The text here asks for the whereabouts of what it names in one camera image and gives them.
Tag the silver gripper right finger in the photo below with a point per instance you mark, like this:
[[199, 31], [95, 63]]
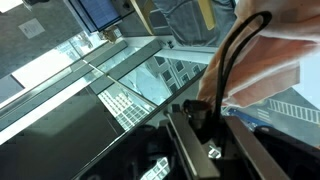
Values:
[[253, 150]]

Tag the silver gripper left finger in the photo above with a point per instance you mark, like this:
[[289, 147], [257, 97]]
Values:
[[193, 146]]

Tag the peach shirt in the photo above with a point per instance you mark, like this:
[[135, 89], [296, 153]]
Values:
[[266, 66]]

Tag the dark framed blue panel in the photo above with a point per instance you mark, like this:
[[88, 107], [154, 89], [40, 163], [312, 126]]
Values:
[[96, 11]]

